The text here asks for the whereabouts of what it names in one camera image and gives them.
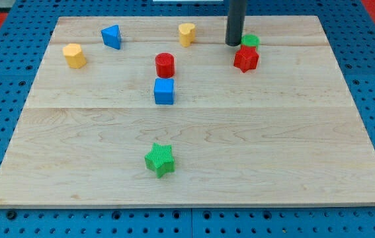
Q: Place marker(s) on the red star block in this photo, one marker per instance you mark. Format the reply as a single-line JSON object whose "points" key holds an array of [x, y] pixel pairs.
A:
{"points": [[246, 58]]}

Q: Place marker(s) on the green circle block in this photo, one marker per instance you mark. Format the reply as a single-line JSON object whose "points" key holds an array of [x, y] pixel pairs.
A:
{"points": [[250, 40]]}

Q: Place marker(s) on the green star block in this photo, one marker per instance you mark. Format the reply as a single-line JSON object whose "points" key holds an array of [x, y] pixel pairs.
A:
{"points": [[160, 160]]}

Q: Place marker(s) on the blue cube block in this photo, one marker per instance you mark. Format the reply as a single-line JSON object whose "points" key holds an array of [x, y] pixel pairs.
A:
{"points": [[164, 91]]}

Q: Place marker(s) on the red cylinder block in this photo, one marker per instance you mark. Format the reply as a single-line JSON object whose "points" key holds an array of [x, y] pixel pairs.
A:
{"points": [[165, 65]]}

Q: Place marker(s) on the wooden board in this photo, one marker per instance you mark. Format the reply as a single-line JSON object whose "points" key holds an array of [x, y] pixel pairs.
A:
{"points": [[286, 134]]}

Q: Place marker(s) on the yellow heart block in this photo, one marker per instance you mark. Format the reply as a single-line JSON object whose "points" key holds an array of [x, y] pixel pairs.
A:
{"points": [[187, 32]]}

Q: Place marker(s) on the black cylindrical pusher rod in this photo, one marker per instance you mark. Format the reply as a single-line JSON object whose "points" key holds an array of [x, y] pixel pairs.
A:
{"points": [[235, 21]]}

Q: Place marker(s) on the blue triangle block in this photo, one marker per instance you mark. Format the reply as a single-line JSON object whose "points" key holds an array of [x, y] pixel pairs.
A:
{"points": [[111, 37]]}

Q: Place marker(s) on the yellow hexagon block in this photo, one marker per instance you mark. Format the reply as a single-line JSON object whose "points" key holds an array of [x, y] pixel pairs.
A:
{"points": [[74, 56]]}

